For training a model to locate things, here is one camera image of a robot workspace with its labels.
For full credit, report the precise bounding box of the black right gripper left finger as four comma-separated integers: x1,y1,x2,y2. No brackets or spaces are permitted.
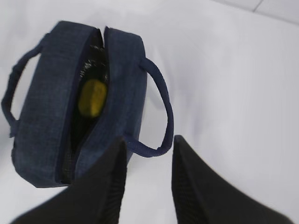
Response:
14,137,127,224

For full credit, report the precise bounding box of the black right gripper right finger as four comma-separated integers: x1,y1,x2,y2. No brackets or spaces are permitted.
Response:
171,135,292,224

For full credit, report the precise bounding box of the yellow lemon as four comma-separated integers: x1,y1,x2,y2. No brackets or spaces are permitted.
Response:
78,79,107,118

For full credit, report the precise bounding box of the dark blue lunch bag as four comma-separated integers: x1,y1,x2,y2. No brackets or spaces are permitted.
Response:
1,21,174,188

